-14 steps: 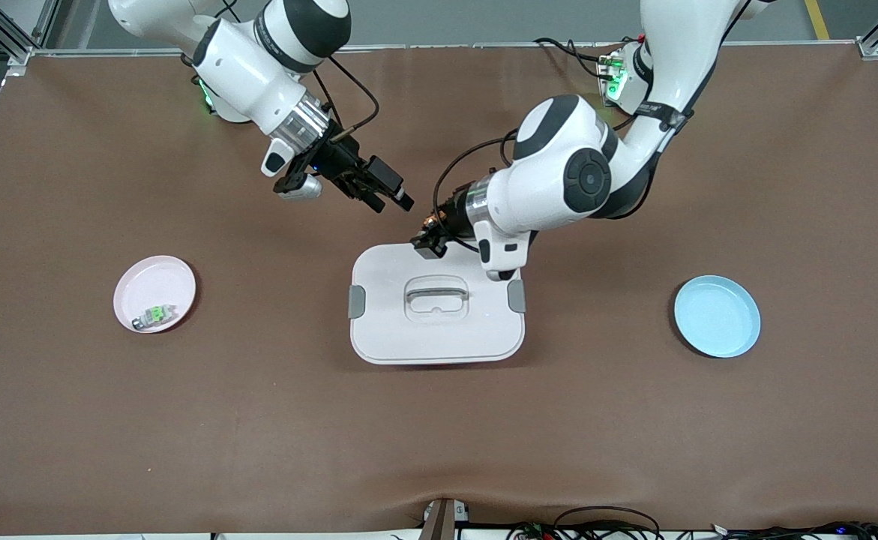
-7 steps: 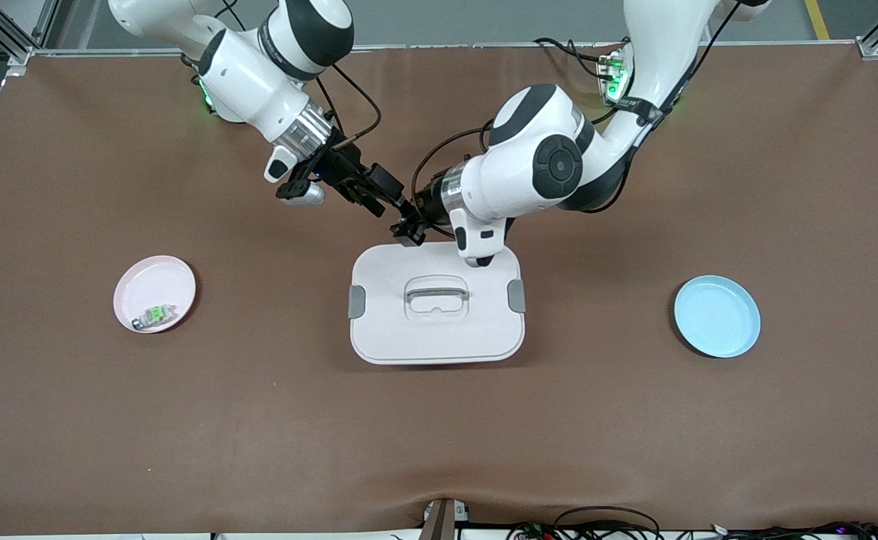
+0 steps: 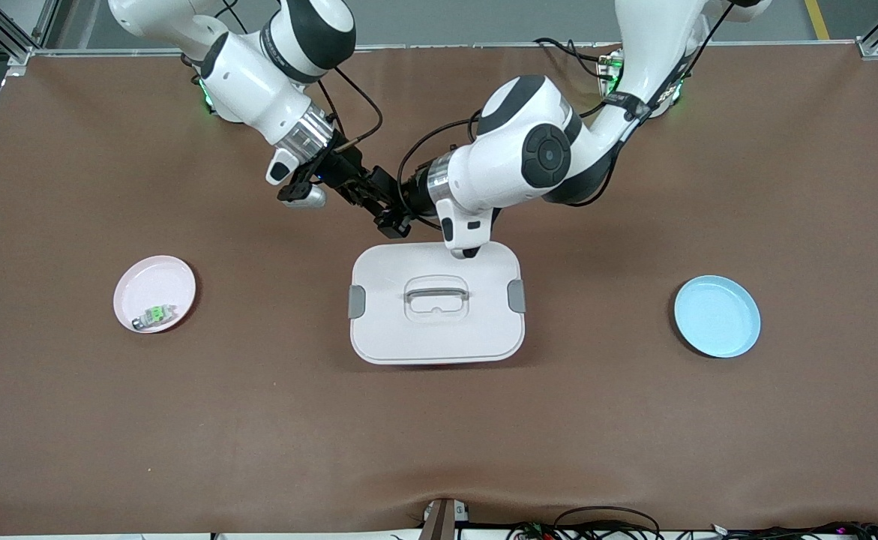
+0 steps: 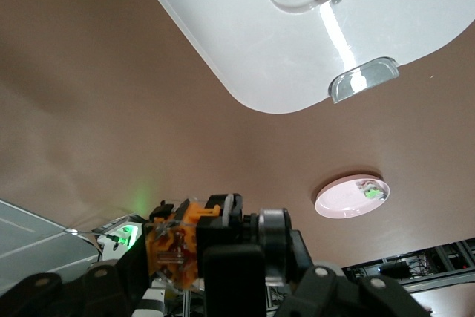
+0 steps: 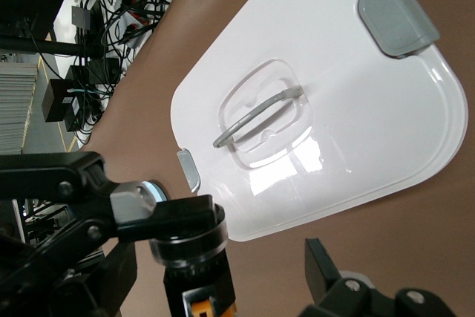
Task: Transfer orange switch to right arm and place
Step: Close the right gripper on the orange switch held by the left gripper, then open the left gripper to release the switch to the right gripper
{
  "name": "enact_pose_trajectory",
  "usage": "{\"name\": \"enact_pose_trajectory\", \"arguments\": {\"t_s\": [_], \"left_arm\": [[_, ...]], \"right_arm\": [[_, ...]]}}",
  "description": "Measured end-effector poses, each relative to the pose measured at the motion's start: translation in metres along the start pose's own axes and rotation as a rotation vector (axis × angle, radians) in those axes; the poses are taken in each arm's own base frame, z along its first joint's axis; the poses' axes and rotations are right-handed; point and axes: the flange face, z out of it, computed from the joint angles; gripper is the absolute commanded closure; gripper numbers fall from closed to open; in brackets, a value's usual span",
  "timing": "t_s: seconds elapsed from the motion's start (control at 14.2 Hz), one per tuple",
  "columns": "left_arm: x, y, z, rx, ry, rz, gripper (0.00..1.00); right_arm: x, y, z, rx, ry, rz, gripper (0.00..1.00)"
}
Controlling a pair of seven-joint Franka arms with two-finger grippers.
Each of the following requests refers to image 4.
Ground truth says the pink round plate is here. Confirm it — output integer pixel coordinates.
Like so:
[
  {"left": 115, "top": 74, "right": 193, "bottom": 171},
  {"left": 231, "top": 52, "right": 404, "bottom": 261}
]
[{"left": 314, "top": 173, "right": 392, "bottom": 219}]

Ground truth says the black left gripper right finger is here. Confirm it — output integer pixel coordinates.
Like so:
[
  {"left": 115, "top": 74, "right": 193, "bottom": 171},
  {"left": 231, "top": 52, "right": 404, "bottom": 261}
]
[{"left": 203, "top": 230, "right": 428, "bottom": 317}]

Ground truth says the white lidded storage box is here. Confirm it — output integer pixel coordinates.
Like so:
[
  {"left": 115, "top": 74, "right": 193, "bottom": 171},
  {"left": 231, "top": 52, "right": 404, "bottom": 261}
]
[{"left": 128, "top": 0, "right": 475, "bottom": 114}]

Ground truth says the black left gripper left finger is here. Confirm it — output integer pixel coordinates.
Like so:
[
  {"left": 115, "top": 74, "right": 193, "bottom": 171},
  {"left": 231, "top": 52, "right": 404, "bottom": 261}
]
[{"left": 0, "top": 244, "right": 150, "bottom": 317}]

